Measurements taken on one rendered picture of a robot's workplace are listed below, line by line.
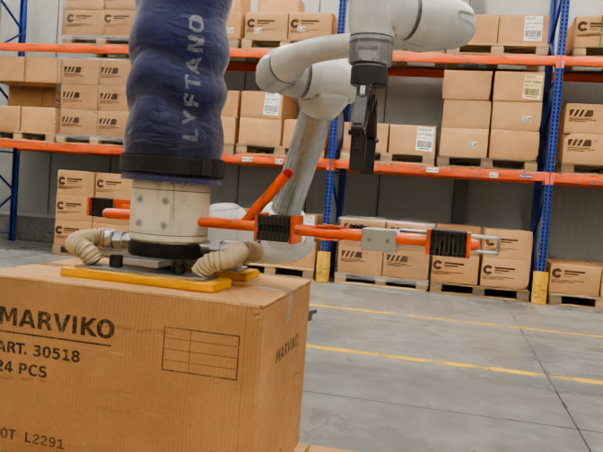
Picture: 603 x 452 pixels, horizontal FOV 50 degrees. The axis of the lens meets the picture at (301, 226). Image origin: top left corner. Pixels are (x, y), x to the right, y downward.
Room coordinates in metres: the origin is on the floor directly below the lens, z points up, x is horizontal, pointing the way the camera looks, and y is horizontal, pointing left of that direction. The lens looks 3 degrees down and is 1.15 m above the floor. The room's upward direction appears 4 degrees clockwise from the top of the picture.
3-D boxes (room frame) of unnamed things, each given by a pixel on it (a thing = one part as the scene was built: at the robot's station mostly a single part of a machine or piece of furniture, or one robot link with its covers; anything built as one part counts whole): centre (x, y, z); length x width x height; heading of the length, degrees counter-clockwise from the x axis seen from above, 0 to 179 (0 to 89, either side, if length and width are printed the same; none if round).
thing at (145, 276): (1.34, 0.31, 0.97); 0.34 x 0.10 x 0.05; 76
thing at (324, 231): (1.50, 0.07, 1.07); 0.93 x 0.30 x 0.04; 76
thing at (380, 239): (1.32, -0.16, 1.07); 0.07 x 0.07 x 0.04; 76
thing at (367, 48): (1.35, -0.12, 1.44); 0.09 x 0.09 x 0.06
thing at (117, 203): (1.76, 0.52, 1.07); 0.09 x 0.08 x 0.05; 166
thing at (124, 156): (1.44, 0.29, 1.19); 0.23 x 0.23 x 0.04
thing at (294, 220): (1.38, 0.05, 1.07); 0.10 x 0.08 x 0.06; 166
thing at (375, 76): (1.35, -0.12, 1.37); 0.08 x 0.07 x 0.09; 166
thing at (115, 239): (1.43, 0.29, 1.01); 0.34 x 0.25 x 0.06; 76
